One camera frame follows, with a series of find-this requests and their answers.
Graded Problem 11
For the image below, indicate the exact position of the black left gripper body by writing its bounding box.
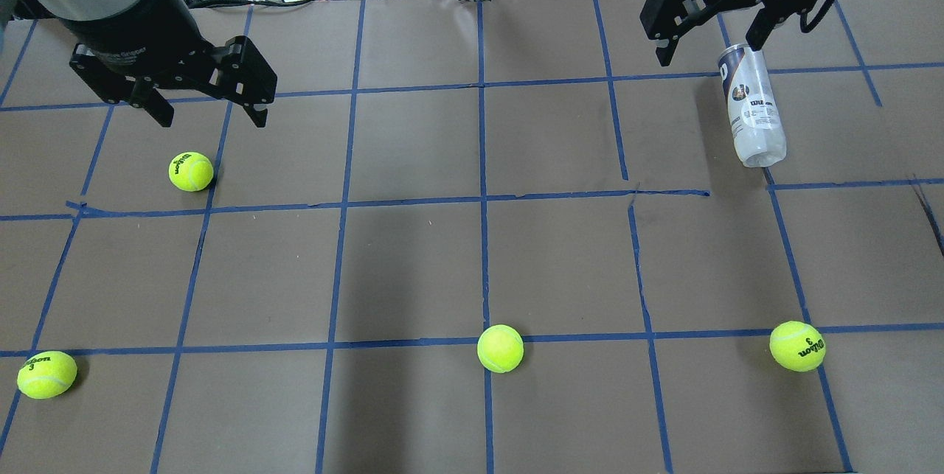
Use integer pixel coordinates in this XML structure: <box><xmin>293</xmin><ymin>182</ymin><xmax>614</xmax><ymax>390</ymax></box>
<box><xmin>69</xmin><ymin>0</ymin><xmax>277</xmax><ymax>105</ymax></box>

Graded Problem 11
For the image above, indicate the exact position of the clear tennis ball can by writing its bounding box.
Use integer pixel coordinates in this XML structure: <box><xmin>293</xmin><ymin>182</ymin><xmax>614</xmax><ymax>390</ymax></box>
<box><xmin>718</xmin><ymin>43</ymin><xmax>788</xmax><ymax>168</ymax></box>

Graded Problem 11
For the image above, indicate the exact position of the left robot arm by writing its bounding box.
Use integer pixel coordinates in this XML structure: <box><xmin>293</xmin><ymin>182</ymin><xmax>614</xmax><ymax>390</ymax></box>
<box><xmin>2</xmin><ymin>0</ymin><xmax>277</xmax><ymax>128</ymax></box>

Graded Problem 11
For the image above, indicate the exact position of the tennis ball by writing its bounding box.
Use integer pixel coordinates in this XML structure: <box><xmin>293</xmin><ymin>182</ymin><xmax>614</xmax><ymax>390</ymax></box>
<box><xmin>167</xmin><ymin>151</ymin><xmax>215</xmax><ymax>192</ymax></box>
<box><xmin>768</xmin><ymin>321</ymin><xmax>826</xmax><ymax>372</ymax></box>
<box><xmin>16</xmin><ymin>351</ymin><xmax>78</xmax><ymax>400</ymax></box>
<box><xmin>476</xmin><ymin>325</ymin><xmax>524</xmax><ymax>374</ymax></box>

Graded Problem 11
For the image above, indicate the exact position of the tennis ball centre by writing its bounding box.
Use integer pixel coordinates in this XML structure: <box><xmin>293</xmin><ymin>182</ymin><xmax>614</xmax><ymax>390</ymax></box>
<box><xmin>476</xmin><ymin>325</ymin><xmax>524</xmax><ymax>374</ymax></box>

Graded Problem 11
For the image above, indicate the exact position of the brown paper mat blue grid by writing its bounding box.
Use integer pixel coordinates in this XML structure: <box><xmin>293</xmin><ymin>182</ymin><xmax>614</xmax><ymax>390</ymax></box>
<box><xmin>1</xmin><ymin>0</ymin><xmax>943</xmax><ymax>473</ymax></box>

